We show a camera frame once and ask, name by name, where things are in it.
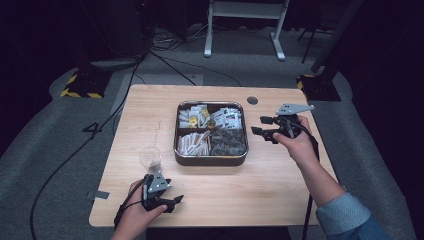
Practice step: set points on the pile of white printed packets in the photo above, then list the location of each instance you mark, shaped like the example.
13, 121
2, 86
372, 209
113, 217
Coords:
228, 118

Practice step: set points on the grey slanted pole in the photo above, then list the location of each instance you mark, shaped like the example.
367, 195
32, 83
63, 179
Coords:
336, 35

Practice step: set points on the pile of dark tea bags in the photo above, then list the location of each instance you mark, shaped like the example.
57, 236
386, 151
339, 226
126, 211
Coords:
230, 143

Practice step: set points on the person's left hand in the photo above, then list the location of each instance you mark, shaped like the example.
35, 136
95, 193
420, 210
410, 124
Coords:
135, 213

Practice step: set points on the square metal compartment tray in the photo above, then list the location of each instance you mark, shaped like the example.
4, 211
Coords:
210, 161

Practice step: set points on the single dark tea bag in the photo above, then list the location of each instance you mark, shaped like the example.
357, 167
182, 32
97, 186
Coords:
154, 164

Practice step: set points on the person's right hand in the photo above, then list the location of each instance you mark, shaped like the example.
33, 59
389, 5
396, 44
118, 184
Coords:
301, 145

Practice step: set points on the pile of white yellow packets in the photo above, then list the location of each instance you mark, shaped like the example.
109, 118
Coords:
193, 116

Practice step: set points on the thin black tripod legs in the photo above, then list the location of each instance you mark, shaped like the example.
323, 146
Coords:
311, 43

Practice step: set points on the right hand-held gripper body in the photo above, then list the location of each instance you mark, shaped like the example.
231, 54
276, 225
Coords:
288, 126

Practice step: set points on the black yellow striped stand base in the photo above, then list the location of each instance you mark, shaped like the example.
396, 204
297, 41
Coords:
85, 86
320, 88

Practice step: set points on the round grey table grommet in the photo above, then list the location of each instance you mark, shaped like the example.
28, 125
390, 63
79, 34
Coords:
252, 100

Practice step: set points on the pile of white stick packets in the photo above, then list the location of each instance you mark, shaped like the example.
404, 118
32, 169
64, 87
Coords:
193, 145

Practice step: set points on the clear plastic cup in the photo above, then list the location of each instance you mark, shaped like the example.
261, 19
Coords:
148, 155

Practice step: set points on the white metal stand frame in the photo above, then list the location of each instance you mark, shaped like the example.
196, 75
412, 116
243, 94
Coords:
245, 10

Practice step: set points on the grey tape piece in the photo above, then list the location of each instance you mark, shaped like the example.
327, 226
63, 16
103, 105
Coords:
99, 194

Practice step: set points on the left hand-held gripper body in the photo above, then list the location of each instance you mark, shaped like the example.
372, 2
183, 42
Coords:
158, 184

